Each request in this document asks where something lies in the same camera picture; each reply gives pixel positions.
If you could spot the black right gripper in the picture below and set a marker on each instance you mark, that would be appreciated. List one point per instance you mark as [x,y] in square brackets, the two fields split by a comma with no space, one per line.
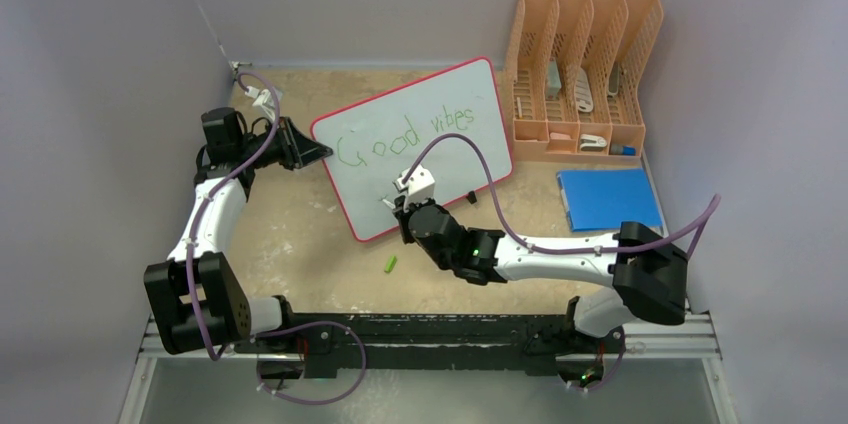
[402,213]

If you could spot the green marker cap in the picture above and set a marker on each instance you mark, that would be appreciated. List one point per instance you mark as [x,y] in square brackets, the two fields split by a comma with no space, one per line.
[390,264]

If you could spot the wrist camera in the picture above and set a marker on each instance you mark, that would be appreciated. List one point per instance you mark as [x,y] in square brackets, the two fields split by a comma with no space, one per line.
[265,101]
[415,186]

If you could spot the red-framed whiteboard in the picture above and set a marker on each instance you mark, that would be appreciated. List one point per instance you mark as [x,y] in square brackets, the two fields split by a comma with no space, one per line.
[380,137]

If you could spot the blue notebook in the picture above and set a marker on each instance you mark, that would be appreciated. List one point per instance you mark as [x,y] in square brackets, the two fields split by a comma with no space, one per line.
[600,200]

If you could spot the green staples box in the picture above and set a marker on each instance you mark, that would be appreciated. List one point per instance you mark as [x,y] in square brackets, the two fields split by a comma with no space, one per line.
[553,82]

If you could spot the orange plastic desk organizer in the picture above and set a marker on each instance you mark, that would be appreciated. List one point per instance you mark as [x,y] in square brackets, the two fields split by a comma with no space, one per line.
[572,72]

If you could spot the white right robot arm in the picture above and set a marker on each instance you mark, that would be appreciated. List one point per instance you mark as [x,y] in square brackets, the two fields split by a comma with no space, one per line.
[639,275]

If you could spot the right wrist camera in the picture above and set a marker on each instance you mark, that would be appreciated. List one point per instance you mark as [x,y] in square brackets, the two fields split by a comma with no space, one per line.
[415,186]

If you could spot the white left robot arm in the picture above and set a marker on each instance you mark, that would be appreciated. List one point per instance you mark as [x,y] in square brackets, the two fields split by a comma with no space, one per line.
[195,297]

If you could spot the white oval tape dispenser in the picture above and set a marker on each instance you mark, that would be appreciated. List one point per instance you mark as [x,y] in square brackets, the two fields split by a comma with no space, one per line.
[582,93]

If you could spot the white clip in tray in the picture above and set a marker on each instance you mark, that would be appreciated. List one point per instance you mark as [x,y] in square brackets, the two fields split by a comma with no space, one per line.
[591,143]

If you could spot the small blue grey cylinder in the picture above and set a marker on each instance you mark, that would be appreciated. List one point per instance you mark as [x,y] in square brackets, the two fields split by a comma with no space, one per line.
[622,150]

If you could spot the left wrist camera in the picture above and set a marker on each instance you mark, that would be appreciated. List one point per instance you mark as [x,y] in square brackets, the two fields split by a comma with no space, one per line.
[265,101]

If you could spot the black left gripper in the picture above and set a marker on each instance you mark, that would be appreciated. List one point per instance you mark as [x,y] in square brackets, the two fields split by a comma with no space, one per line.
[296,150]

